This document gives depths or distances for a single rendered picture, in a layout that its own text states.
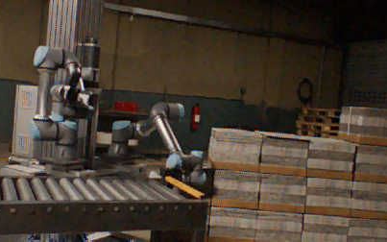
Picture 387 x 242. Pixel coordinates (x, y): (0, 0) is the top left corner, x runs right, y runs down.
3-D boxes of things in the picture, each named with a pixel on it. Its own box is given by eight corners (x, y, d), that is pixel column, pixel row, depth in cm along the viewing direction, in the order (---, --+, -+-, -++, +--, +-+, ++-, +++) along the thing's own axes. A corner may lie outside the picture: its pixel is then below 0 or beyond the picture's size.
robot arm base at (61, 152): (45, 157, 269) (46, 141, 268) (64, 157, 282) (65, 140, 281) (63, 161, 261) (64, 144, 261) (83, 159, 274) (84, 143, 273)
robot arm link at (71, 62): (75, 60, 278) (89, 125, 252) (58, 58, 272) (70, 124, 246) (81, 46, 270) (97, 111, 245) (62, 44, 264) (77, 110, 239)
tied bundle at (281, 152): (249, 164, 318) (252, 131, 317) (290, 167, 319) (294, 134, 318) (258, 173, 280) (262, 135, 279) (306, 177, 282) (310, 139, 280)
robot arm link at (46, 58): (58, 143, 263) (65, 47, 260) (32, 142, 254) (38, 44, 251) (52, 140, 273) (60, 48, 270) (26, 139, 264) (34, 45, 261)
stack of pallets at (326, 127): (335, 169, 1016) (342, 110, 1009) (370, 177, 933) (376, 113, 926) (289, 168, 952) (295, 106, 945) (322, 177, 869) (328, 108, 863)
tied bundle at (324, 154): (290, 167, 320) (294, 134, 319) (332, 171, 320) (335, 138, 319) (304, 177, 282) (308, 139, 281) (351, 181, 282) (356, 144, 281)
